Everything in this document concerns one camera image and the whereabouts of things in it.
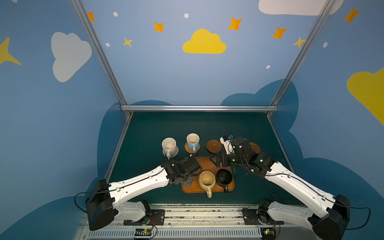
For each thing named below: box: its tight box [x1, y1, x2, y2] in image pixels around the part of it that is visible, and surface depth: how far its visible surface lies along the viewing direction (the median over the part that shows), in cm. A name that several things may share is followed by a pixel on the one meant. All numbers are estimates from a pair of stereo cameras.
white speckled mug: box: [162, 137, 177, 158], surface depth 95 cm
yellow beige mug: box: [198, 170, 216, 199], surface depth 80 cm
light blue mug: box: [186, 133, 200, 152], surface depth 95 cm
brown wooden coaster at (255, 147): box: [249, 142, 261, 154], surface depth 103 cm
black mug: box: [216, 168, 233, 194], surface depth 82 cm
